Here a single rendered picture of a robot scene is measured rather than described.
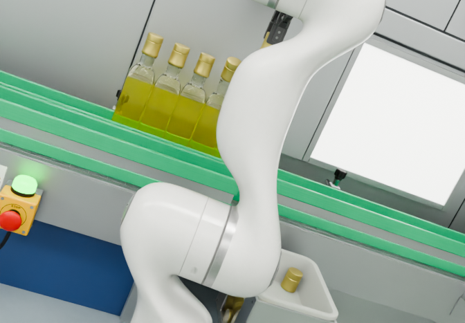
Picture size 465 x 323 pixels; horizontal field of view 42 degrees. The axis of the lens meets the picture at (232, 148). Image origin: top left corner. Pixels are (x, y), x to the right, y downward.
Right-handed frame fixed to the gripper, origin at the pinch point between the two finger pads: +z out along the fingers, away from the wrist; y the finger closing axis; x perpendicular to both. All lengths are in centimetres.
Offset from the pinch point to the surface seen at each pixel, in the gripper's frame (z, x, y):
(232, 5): -1.5, -9.1, -11.7
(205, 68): 11.8, -11.3, 2.0
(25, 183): 40, -37, 21
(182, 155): 30.2, -9.6, 6.6
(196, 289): 67, 9, -6
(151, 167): 32.0, -15.5, 14.0
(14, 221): 46, -36, 26
